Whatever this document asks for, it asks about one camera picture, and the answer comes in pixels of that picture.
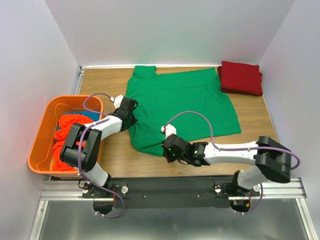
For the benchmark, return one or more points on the folded dark red t shirt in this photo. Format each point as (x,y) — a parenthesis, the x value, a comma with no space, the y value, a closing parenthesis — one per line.
(220,75)

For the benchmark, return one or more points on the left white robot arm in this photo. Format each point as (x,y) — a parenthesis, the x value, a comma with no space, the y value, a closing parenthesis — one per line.
(82,144)

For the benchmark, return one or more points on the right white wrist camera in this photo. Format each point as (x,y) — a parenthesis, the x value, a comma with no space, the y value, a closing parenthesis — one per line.
(168,130)

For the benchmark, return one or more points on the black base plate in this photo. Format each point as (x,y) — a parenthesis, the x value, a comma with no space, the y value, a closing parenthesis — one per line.
(170,192)

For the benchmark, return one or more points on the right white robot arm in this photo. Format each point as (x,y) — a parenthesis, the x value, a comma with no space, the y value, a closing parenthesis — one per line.
(268,159)

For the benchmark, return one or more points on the blue t shirt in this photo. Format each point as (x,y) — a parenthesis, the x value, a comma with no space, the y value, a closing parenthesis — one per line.
(90,115)

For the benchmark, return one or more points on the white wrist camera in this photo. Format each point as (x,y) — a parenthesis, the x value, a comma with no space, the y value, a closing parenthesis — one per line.
(168,130)
(116,100)

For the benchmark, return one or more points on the green t shirt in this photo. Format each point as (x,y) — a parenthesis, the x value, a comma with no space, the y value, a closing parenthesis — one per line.
(197,94)

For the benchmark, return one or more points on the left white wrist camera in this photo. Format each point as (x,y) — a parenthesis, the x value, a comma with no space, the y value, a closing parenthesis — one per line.
(116,100)

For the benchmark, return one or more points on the orange plastic basket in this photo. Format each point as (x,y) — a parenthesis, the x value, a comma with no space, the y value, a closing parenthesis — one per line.
(41,159)

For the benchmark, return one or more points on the orange t shirt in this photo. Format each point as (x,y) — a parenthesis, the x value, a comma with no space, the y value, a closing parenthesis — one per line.
(60,138)

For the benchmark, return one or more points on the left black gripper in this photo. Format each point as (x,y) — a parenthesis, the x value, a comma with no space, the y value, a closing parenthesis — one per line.
(133,120)

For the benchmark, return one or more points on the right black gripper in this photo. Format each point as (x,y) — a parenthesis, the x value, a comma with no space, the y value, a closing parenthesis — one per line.
(165,153)

